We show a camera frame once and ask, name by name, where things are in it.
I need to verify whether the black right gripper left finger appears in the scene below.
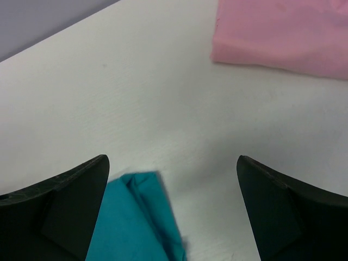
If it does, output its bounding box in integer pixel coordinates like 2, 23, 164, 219
1, 154, 110, 260

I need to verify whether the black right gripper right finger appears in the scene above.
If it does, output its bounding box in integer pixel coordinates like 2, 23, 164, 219
237, 156, 347, 260

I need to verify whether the teal t-shirt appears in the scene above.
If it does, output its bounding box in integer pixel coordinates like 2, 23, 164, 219
86, 171, 187, 261

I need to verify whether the pink folded t-shirt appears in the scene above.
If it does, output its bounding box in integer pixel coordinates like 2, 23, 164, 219
211, 0, 347, 79

